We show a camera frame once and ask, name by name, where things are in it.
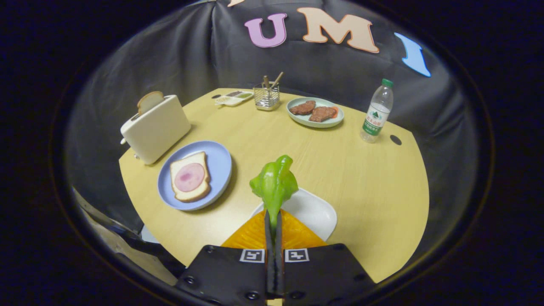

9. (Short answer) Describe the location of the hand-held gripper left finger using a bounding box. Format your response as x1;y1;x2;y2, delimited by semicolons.
175;209;275;306

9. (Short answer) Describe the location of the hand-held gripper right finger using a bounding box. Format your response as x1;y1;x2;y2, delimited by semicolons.
275;209;377;306

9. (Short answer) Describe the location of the green lettuce leaf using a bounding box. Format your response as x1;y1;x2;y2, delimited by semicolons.
249;155;299;238

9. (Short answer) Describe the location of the brown crust bread slice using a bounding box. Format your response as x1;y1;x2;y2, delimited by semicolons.
137;91;165;115

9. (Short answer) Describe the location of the white square plate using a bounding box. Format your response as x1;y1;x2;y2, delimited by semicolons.
251;188;337;241

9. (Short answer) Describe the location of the white bread slice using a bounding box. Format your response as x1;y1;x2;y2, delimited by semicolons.
170;152;211;203

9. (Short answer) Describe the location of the pink ham slice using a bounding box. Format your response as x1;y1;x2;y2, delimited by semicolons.
174;163;206;192

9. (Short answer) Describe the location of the blue round plate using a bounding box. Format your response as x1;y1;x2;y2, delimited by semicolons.
157;141;232;211

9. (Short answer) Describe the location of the pale green plate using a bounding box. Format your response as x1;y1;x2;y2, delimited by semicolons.
286;97;344;128

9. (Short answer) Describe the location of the white toaster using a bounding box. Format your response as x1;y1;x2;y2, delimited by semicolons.
120;94;192;165

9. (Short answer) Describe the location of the brown meat patty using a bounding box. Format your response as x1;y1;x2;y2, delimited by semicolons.
309;106;337;123
289;100;316;116

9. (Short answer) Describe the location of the clear plastic water bottle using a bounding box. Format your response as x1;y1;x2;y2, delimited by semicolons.
360;79;394;144

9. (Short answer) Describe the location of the white divided seasoning dish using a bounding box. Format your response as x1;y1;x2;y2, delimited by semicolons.
215;91;254;107

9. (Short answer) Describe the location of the black backdrop cloth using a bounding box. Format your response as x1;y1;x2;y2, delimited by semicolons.
64;0;481;238

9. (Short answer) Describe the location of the wire mesh utensil holder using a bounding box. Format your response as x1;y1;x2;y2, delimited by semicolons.
253;82;281;111

